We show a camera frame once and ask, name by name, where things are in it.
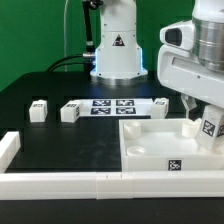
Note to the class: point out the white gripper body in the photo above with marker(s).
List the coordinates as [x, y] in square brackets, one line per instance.
[180, 70]

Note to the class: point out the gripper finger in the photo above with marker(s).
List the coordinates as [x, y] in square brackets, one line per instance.
[190, 105]

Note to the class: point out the white square tabletop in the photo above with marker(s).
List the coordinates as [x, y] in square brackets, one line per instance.
[164, 145]

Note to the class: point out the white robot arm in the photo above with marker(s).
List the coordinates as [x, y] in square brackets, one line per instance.
[119, 59]

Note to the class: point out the AprilTag base sheet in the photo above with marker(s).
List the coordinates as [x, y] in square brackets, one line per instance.
[116, 107]

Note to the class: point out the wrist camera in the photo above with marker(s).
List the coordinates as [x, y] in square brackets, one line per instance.
[180, 35]

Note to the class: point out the white fence wall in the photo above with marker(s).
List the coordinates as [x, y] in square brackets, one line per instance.
[101, 185]

